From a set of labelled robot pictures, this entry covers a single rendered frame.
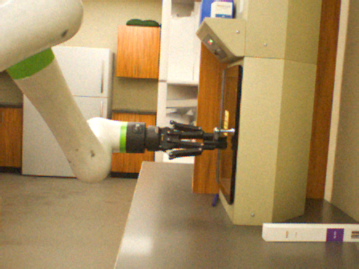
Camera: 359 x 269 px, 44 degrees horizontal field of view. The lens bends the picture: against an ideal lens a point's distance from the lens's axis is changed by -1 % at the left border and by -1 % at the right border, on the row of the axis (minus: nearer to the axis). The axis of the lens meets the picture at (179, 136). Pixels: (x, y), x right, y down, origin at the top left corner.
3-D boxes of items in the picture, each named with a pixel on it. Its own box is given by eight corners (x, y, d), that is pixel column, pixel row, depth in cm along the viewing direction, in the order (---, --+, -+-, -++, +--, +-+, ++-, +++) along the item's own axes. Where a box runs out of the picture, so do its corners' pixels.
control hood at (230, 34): (227, 63, 153) (229, 34, 152) (244, 56, 121) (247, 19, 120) (194, 61, 152) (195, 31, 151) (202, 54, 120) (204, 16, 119)
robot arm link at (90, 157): (59, 48, 108) (19, 62, 110) (48, 69, 98) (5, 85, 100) (120, 158, 127) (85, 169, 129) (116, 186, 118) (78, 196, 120)
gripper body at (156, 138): (145, 142, 126) (178, 144, 127) (147, 119, 131) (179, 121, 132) (145, 157, 132) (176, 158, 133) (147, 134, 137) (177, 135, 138)
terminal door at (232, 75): (219, 183, 156) (226, 69, 152) (231, 206, 126) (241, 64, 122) (216, 183, 156) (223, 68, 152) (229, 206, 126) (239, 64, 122)
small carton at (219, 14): (226, 26, 133) (227, 5, 133) (231, 23, 129) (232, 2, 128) (210, 24, 133) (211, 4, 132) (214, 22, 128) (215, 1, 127)
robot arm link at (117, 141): (81, 109, 132) (83, 139, 138) (73, 133, 122) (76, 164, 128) (128, 111, 133) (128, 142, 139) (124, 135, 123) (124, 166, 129)
